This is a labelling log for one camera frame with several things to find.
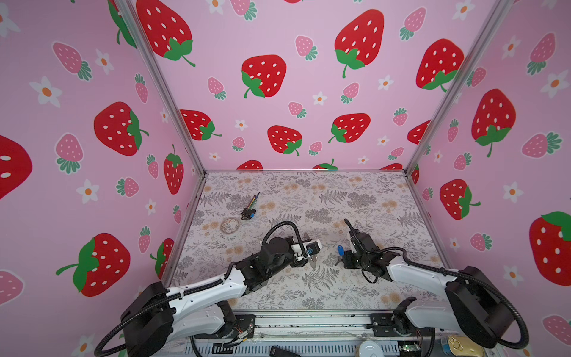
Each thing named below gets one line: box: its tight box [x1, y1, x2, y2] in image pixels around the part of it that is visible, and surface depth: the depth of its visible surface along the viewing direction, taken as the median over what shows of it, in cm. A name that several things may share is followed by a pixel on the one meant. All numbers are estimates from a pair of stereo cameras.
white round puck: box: [359, 339, 385, 357], surface depth 67 cm
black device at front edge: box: [269, 344, 302, 357], surface depth 69 cm
